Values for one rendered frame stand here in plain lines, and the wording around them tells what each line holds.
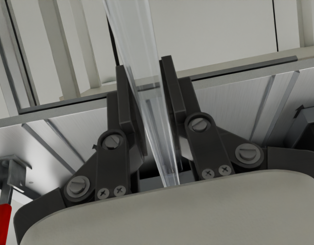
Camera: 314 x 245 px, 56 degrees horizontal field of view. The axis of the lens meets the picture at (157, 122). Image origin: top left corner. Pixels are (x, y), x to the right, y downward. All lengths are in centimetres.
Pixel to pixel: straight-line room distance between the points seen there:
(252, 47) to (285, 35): 22
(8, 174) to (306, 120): 31
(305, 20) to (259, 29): 107
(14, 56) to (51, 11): 17
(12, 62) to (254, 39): 170
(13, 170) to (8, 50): 25
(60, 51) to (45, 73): 141
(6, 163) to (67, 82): 34
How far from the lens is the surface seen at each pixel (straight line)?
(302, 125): 35
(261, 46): 206
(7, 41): 53
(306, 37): 100
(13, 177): 34
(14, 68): 53
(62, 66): 65
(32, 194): 44
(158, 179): 39
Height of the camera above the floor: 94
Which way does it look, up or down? 13 degrees up
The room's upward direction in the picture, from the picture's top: 169 degrees clockwise
